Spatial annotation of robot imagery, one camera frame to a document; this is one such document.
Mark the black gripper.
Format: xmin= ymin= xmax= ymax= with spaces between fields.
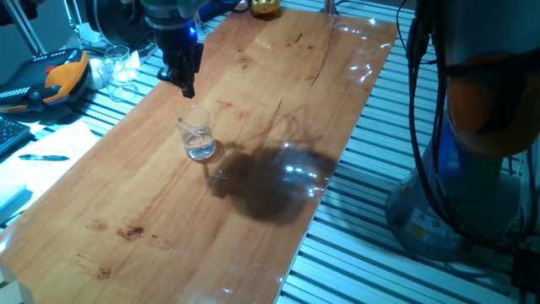
xmin=154 ymin=24 xmax=205 ymax=100

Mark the clear glass stirring rod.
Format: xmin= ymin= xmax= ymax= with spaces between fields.
xmin=175 ymin=117 xmax=208 ymax=143

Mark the large empty glass beaker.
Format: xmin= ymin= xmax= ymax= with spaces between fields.
xmin=97 ymin=58 xmax=138 ymax=102

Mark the glass beaker with water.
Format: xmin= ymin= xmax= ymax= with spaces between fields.
xmin=174 ymin=105 xmax=217 ymax=161

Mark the small empty glass beaker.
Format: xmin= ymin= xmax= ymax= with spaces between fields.
xmin=104 ymin=45 xmax=132 ymax=71

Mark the glossy wooden board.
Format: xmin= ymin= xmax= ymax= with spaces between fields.
xmin=0 ymin=3 xmax=400 ymax=304

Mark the blue cloth bag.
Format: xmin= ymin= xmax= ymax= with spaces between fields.
xmin=197 ymin=0 xmax=252 ymax=22

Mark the black round device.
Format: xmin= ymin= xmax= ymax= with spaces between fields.
xmin=69 ymin=0 xmax=164 ymax=54

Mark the gold piggy bank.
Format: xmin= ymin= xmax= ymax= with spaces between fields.
xmin=249 ymin=0 xmax=283 ymax=17

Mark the black orange teach pendant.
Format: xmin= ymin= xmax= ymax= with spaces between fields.
xmin=0 ymin=47 xmax=92 ymax=114

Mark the dark ballpoint pen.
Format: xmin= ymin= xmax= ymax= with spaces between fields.
xmin=18 ymin=153 xmax=71 ymax=162

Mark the white paper sheet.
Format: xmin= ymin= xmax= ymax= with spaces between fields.
xmin=0 ymin=120 xmax=100 ymax=212

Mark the black computer keyboard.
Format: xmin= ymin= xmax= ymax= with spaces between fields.
xmin=0 ymin=116 xmax=31 ymax=156

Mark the white and blue notebook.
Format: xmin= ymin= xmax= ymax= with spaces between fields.
xmin=0 ymin=183 xmax=34 ymax=225

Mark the grey metal frame post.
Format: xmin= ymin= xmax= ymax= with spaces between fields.
xmin=3 ymin=0 xmax=47 ymax=57

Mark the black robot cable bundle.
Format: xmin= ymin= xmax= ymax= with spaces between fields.
xmin=394 ymin=0 xmax=540 ymax=254

